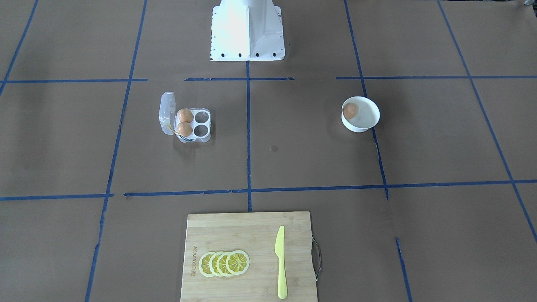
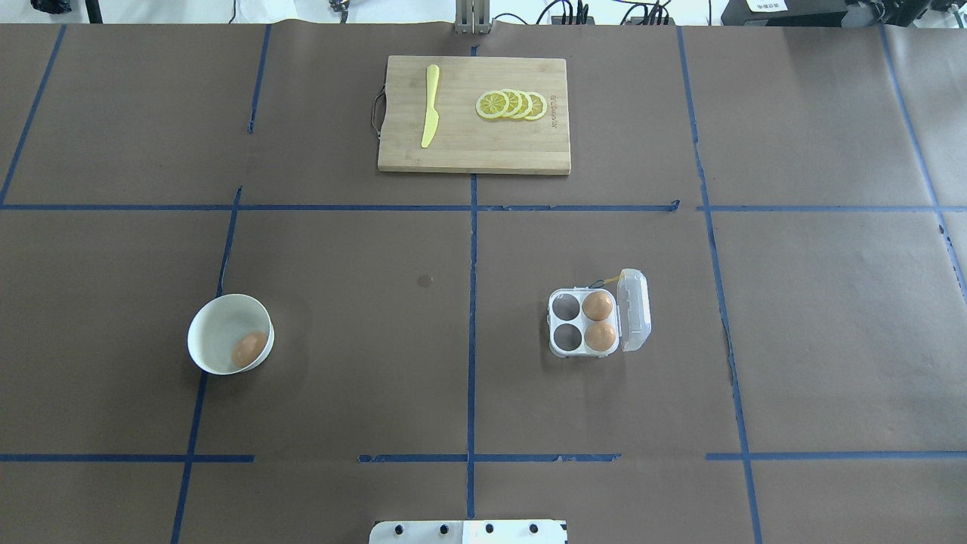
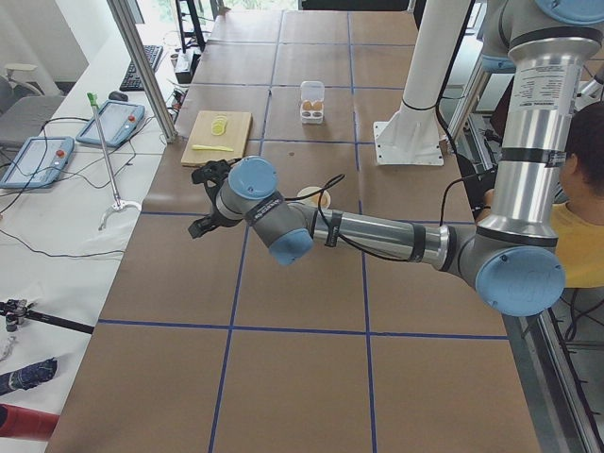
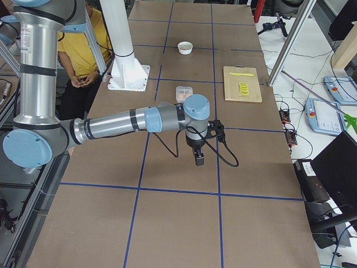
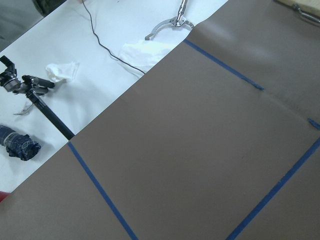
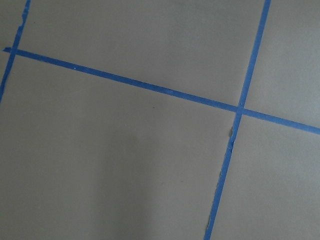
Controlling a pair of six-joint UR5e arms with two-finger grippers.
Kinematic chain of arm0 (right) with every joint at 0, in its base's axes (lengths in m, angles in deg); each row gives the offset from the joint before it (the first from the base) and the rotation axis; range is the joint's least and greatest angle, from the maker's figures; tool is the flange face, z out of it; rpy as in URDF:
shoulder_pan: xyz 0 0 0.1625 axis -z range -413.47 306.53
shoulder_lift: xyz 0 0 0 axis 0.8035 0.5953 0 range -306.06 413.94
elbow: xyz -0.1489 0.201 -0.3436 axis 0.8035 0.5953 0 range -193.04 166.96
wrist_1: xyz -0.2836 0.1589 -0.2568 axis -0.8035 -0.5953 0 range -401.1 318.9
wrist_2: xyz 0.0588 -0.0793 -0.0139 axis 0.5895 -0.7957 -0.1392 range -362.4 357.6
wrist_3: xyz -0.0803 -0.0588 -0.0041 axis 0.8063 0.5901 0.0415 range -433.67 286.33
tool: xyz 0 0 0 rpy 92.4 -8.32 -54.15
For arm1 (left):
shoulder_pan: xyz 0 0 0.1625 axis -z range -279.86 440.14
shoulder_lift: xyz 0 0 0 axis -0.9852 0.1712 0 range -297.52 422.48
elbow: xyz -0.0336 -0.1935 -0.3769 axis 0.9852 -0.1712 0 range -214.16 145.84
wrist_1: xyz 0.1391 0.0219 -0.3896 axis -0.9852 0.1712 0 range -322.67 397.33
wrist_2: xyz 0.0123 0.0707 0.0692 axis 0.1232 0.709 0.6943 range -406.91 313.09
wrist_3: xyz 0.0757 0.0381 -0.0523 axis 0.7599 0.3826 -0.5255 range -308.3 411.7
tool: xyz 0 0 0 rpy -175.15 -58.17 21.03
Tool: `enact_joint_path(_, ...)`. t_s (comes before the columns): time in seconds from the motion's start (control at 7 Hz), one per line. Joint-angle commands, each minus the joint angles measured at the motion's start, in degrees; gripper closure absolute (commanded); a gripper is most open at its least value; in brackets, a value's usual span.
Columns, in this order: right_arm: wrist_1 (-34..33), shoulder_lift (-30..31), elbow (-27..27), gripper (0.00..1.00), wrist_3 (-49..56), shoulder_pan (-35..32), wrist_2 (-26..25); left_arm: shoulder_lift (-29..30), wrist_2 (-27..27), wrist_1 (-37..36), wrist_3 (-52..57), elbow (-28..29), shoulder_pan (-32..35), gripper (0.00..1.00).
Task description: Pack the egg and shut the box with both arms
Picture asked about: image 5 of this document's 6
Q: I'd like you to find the brown paper table cover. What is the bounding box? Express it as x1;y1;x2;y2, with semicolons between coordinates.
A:
0;0;320;240

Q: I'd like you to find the black camera tripod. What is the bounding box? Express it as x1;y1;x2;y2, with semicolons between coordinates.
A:
0;55;75;140

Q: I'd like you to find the thin black cable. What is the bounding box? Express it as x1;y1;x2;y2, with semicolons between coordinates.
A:
80;0;146;75

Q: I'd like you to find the red object at edge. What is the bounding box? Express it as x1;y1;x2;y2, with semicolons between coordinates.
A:
0;191;10;202

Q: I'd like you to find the dark blue plaid cloth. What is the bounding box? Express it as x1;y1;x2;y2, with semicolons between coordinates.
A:
0;125;41;161

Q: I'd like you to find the metal locking clamp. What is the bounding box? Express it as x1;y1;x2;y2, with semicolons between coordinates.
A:
144;0;195;41

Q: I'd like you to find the large crumpled white tissue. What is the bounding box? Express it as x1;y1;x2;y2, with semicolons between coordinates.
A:
118;40;175;78

